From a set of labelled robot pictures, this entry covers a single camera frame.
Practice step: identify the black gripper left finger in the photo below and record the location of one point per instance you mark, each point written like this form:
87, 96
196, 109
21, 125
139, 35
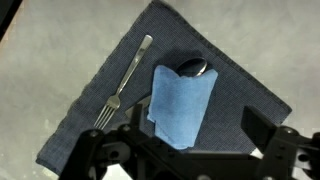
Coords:
133, 133

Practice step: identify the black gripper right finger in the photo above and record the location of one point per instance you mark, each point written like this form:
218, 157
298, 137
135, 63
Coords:
263, 133

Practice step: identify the silver spoon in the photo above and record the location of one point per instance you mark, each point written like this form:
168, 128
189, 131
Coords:
191, 66

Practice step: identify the dark blue woven placemat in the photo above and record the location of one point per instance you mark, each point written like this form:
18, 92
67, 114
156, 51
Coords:
166, 36

